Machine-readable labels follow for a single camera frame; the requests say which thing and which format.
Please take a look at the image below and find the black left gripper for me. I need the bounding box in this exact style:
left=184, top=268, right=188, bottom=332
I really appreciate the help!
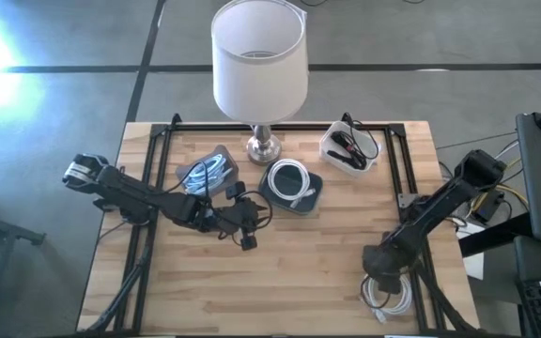
left=202, top=180, right=272, bottom=253

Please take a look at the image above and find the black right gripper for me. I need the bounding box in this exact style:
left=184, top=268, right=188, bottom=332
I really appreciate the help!
left=362, top=231, right=415, bottom=296

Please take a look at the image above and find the dark blue plastic bin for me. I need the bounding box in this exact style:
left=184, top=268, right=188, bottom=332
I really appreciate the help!
left=257, top=158, right=324, bottom=216

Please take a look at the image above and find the silver lamp base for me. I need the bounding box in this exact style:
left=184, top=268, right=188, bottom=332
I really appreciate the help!
left=245, top=123, right=284, bottom=166

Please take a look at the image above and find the white plastic bin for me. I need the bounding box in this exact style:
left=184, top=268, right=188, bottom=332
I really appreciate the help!
left=317, top=119, right=383, bottom=178

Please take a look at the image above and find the white cable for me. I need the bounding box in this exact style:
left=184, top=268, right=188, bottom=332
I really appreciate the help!
left=360, top=271, right=413, bottom=325
left=268, top=159, right=317, bottom=210

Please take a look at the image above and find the white lamp shade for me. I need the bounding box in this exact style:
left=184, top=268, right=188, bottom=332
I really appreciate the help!
left=210, top=0, right=310, bottom=126

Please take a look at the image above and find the black power box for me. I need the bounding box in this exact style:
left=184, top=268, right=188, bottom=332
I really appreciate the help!
left=471, top=190, right=505, bottom=224

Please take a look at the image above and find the black cable with red strap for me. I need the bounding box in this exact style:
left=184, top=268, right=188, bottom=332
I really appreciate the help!
left=329, top=130, right=369, bottom=171

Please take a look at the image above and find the clear plastic bin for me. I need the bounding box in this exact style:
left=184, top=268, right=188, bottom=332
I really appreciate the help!
left=175, top=144, right=240, bottom=198

